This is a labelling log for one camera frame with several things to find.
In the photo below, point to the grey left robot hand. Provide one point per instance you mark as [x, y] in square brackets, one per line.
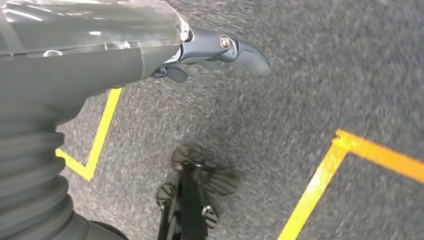
[82, 49]

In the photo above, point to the yellow floor tape rectangle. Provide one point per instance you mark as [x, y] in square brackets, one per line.
[99, 139]
[318, 185]

